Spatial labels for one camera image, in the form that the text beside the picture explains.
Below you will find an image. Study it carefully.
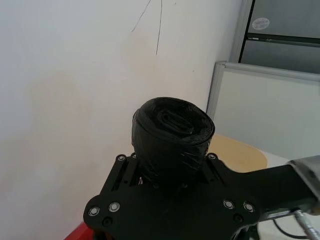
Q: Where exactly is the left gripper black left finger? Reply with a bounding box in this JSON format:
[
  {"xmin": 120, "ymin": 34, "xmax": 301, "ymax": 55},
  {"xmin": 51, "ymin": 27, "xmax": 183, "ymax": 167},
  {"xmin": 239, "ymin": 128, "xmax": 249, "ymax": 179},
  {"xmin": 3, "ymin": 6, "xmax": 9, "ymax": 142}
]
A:
[{"xmin": 83, "ymin": 152, "xmax": 142, "ymax": 225}]

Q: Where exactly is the white round sticker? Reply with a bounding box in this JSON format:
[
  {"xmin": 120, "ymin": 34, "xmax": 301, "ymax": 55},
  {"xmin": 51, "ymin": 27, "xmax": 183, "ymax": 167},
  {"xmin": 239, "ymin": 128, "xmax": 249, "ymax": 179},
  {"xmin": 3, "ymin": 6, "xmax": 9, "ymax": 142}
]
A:
[{"xmin": 251, "ymin": 17, "xmax": 271, "ymax": 29}]

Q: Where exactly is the red plastic bin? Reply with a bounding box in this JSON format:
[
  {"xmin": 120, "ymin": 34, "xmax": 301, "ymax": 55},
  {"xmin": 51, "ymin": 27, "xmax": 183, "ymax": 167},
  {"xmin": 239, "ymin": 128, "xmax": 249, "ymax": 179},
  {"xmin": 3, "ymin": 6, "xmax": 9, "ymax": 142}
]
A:
[{"xmin": 63, "ymin": 219, "xmax": 97, "ymax": 240}]

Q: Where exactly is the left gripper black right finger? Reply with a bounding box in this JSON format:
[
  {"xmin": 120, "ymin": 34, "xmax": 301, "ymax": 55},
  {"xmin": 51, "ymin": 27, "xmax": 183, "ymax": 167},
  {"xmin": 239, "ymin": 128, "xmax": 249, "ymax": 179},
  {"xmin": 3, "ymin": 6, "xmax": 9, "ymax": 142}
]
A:
[{"xmin": 203, "ymin": 152, "xmax": 260, "ymax": 219}]

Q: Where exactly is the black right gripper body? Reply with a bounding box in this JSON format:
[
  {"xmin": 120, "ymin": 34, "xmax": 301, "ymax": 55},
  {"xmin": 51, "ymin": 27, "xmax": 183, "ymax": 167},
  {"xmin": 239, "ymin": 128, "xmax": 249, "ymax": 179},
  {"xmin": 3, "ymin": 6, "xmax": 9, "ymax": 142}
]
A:
[{"xmin": 232, "ymin": 161, "xmax": 314, "ymax": 213}]

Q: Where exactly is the grey metal cabinet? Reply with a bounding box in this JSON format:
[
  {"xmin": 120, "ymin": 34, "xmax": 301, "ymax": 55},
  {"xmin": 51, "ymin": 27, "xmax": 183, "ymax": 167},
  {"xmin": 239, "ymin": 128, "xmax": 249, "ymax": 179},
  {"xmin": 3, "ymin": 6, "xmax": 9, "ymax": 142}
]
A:
[{"xmin": 231, "ymin": 0, "xmax": 320, "ymax": 67}]

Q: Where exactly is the cream plastic basin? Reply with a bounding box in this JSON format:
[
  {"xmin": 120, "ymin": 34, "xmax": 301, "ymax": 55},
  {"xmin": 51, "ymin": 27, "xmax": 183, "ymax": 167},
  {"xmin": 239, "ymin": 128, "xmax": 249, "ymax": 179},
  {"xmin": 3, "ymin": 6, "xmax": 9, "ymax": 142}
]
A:
[{"xmin": 206, "ymin": 133, "xmax": 269, "ymax": 174}]

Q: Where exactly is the white partition panel, grey frame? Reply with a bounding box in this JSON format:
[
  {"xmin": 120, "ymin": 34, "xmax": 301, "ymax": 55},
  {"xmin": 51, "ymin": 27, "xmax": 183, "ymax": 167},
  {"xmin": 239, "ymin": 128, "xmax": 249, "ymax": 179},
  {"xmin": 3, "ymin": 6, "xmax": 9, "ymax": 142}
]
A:
[{"xmin": 206, "ymin": 60, "xmax": 320, "ymax": 162}]

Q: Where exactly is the black garbage bag roll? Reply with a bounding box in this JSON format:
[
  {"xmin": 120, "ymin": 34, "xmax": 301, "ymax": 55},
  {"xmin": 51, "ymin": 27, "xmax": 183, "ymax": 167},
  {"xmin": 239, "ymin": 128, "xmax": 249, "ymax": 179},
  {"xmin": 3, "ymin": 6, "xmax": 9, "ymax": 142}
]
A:
[{"xmin": 131, "ymin": 96, "xmax": 216, "ymax": 185}]

